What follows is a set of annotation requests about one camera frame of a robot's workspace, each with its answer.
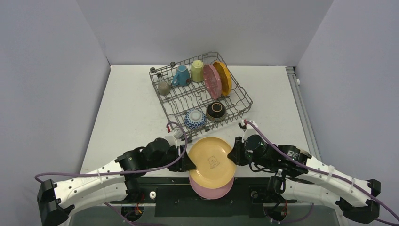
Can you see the small grey-green mug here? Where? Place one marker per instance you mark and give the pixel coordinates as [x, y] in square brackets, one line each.
[164, 88]

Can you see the grey wire dish rack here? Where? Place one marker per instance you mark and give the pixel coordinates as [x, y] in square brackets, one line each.
[181, 99]

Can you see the orange patterned small bowl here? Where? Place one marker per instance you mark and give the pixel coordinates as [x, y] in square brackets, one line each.
[194, 119]

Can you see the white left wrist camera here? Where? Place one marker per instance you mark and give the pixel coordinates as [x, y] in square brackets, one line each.
[174, 137]

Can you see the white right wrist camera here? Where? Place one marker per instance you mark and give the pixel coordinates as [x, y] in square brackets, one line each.
[248, 129]

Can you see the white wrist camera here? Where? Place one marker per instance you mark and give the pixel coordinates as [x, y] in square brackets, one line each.
[248, 129]
[174, 137]

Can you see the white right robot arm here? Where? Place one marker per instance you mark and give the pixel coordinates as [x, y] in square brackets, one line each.
[297, 175]

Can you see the pale yellow mug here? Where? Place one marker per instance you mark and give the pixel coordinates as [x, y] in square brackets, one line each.
[197, 73]

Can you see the yellow polka dot plate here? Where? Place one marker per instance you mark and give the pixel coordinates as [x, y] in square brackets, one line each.
[225, 77]

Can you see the blue mug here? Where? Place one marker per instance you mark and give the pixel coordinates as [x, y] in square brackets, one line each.
[182, 76]

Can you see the dark patterned cream bowl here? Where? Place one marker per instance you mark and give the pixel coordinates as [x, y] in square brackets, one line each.
[216, 112]

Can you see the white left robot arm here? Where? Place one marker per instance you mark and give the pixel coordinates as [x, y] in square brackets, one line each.
[115, 181]

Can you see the aluminium side rail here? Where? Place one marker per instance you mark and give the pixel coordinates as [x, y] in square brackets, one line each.
[305, 121]

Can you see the black table frame rail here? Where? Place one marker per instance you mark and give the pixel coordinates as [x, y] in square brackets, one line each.
[174, 197]

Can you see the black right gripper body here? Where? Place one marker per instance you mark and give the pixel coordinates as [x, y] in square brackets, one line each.
[237, 151]

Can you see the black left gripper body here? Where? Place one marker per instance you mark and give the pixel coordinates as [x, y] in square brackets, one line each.
[171, 155]

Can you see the cream plate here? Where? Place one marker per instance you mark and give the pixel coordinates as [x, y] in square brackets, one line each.
[213, 167]

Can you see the light pink smooth plate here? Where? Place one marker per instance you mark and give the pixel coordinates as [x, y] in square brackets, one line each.
[211, 194]

